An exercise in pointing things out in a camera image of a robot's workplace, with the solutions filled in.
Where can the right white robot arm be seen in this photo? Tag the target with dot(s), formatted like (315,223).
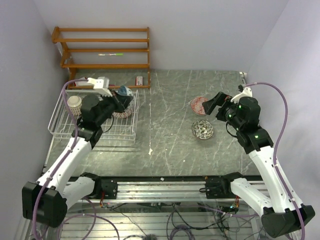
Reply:
(281,212)

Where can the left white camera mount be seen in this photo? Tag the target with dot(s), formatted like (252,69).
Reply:
(100,85)

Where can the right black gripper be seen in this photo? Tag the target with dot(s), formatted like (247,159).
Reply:
(219,100)

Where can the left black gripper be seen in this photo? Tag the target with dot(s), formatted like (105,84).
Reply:
(120,102)

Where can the red striped bowl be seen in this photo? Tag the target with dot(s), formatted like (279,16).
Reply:
(197,107)

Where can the red and white flat box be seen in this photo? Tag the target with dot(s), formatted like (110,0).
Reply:
(82,82)

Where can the red and white card box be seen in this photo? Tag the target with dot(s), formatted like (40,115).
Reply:
(139,81)

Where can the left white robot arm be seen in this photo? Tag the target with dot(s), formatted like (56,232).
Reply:
(48,199)

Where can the aluminium mounting rail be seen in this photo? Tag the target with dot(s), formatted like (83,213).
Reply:
(159,191)

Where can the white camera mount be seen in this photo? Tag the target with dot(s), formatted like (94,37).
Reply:
(100,85)
(244,91)

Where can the dark blue patterned bowl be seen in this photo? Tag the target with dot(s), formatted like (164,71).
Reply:
(129,110)

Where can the brown patterned bowl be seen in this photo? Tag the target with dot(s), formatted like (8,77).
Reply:
(74,103)

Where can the black and white leaf bowl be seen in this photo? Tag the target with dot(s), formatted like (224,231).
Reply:
(202,129)

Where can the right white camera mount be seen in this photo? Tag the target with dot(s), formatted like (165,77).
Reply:
(244,91)

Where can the light blue patterned bowl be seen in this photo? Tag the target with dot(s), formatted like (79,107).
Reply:
(124,91)

